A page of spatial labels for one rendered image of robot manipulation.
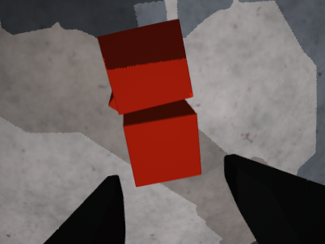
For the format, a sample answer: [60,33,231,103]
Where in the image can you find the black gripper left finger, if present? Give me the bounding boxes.
[43,175,126,244]

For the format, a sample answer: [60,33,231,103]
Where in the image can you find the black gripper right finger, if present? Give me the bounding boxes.
[224,154,325,244]

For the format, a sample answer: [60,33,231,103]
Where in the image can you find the red cube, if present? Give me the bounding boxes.
[123,100,201,187]
[108,92,117,110]
[98,20,194,115]

